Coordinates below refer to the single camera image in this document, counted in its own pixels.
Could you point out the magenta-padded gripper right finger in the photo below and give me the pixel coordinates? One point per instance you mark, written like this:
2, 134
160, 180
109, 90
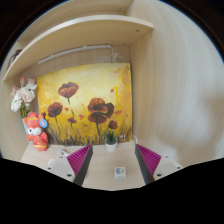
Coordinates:
149, 160

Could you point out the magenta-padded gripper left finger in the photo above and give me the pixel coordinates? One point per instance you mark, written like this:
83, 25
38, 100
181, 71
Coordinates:
79, 160

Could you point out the small plant in white pot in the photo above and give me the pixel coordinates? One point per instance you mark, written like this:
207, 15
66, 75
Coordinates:
110, 143

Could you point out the red fox plush toy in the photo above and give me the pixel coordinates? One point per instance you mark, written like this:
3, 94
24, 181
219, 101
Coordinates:
37, 135

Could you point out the light blue vase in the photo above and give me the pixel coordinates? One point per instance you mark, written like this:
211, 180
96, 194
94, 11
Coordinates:
25, 126

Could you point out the yellow poppy flower painting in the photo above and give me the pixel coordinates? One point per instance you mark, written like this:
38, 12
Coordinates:
90, 86

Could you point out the pink and white flower bouquet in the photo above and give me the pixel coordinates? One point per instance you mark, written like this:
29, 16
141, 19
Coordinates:
23, 95

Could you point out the white light bar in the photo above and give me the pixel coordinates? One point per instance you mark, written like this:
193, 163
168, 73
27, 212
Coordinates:
73, 54

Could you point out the wooden shelf unit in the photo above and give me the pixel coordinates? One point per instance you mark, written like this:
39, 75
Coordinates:
86, 30

